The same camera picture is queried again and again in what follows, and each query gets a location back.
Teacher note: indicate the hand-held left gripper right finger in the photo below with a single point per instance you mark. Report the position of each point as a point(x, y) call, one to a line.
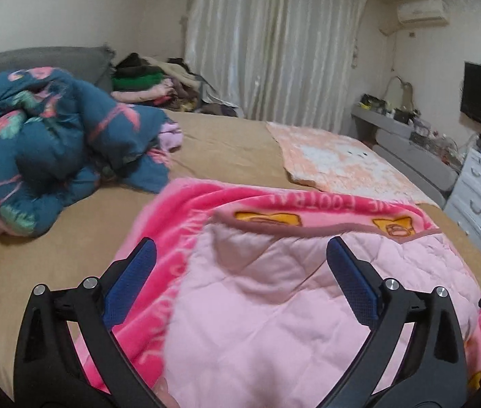
point(348, 272)

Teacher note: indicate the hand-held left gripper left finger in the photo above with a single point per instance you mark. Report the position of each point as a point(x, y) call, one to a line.
point(132, 272)

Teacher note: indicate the pink quilted jacket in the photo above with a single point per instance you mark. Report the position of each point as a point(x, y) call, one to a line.
point(266, 306)

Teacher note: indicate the pile of folded clothes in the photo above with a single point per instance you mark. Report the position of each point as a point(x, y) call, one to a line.
point(147, 80)

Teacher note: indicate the pink printed fleece blanket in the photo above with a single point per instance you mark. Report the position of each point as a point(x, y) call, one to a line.
point(181, 221)

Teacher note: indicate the bed with tan sheet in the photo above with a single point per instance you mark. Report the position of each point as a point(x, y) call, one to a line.
point(32, 272)

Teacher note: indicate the orange and white blanket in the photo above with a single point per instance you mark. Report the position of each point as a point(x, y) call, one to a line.
point(342, 161)

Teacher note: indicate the white drawer chest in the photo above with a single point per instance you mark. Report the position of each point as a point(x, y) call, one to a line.
point(478, 195)

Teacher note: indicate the grey dressing table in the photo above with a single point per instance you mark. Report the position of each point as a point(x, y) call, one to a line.
point(414, 161)

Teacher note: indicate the blue floral duvet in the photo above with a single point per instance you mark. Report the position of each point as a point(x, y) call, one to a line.
point(53, 148)

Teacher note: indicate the cluster of small bottles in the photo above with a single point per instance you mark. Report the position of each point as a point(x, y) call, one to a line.
point(427, 129)

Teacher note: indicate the arched mirror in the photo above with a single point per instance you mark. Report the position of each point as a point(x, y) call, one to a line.
point(399, 93)

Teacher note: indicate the grey pillow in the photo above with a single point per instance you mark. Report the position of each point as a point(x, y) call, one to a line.
point(32, 61)

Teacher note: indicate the white pleated curtain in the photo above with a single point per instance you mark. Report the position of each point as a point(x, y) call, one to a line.
point(274, 42)

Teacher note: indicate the white air conditioner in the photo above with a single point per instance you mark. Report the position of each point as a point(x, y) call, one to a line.
point(423, 12)

